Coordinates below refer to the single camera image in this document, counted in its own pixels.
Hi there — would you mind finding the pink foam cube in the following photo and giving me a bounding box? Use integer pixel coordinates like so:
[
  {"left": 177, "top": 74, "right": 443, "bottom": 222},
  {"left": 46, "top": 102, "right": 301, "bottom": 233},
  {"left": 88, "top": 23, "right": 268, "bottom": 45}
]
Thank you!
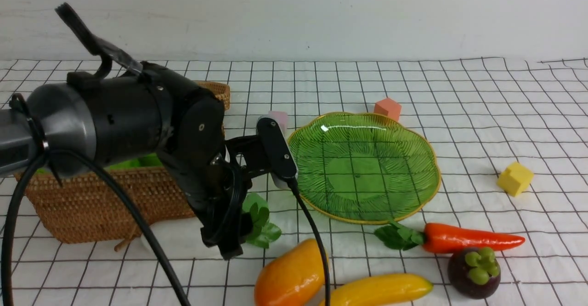
[{"left": 267, "top": 111, "right": 288, "bottom": 136}]

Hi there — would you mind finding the orange foam cube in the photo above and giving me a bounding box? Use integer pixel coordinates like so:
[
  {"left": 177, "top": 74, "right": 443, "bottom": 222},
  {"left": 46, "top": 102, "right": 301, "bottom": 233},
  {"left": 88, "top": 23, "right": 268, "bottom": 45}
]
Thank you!
[{"left": 373, "top": 97, "right": 402, "bottom": 122}]

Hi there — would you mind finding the woven rattan basket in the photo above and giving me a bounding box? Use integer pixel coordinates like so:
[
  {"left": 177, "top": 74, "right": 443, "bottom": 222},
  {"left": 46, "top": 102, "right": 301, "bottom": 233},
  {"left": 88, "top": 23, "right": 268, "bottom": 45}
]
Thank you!
[{"left": 25, "top": 154, "right": 194, "bottom": 247}]

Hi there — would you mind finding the white toy radish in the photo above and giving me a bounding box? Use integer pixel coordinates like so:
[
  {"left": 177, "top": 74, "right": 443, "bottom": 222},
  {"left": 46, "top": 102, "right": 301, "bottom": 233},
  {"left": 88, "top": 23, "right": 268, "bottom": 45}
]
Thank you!
[{"left": 140, "top": 192, "right": 283, "bottom": 260}]

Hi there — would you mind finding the woven rattan basket lid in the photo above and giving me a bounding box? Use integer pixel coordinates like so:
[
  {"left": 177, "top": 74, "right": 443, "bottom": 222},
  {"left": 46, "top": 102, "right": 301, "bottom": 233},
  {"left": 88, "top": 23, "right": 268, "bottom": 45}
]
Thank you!
[{"left": 195, "top": 80, "right": 231, "bottom": 111}]

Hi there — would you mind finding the yellow toy banana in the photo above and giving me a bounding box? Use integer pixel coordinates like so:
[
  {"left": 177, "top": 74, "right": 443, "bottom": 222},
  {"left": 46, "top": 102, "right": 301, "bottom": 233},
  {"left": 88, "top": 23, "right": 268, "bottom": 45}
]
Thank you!
[{"left": 330, "top": 273, "right": 433, "bottom": 306}]

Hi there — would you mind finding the purple toy mangosteen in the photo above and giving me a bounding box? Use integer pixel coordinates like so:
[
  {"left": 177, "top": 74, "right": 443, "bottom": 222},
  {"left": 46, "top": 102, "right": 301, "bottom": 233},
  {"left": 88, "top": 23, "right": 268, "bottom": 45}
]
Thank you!
[{"left": 447, "top": 247, "right": 501, "bottom": 300}]

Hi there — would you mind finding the green glass leaf plate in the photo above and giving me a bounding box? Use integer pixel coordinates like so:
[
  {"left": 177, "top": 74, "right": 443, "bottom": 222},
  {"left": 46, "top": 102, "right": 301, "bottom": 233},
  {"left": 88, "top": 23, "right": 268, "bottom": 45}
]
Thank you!
[{"left": 288, "top": 113, "right": 442, "bottom": 225}]

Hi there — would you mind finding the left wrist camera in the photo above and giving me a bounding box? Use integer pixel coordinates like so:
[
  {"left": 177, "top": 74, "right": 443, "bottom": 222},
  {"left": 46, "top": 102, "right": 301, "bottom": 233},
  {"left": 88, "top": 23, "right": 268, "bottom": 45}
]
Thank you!
[{"left": 225, "top": 117, "right": 299, "bottom": 189}]

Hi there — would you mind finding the orange toy mango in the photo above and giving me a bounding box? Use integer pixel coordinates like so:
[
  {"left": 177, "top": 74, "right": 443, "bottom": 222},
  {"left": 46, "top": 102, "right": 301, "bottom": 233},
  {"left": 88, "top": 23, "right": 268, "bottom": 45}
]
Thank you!
[{"left": 254, "top": 238, "right": 331, "bottom": 306}]

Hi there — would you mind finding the yellow foam cube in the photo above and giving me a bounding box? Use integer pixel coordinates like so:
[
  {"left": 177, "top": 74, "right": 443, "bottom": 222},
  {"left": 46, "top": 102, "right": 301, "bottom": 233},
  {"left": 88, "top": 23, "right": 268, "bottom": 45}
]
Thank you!
[{"left": 497, "top": 162, "right": 535, "bottom": 197}]

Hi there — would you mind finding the orange toy carrot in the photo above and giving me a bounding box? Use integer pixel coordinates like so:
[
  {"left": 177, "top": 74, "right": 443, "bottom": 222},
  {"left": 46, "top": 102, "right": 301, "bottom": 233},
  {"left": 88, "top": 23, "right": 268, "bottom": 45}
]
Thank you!
[{"left": 374, "top": 221, "right": 526, "bottom": 254}]

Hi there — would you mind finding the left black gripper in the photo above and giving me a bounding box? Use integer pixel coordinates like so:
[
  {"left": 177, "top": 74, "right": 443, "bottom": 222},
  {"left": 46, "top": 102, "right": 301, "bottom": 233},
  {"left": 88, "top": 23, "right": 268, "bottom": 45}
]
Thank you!
[{"left": 156, "top": 96, "right": 251, "bottom": 260}]

